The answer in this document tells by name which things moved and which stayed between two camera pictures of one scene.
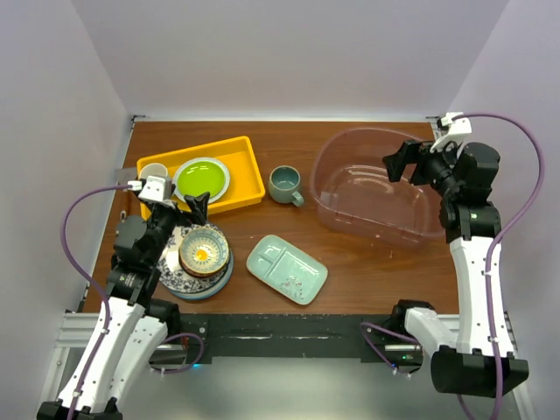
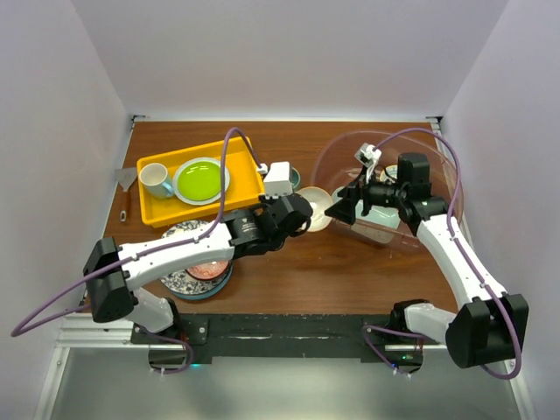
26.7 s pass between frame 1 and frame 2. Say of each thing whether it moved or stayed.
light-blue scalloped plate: stayed
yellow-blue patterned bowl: moved
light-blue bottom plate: stayed
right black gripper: moved
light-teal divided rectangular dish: moved
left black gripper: moved
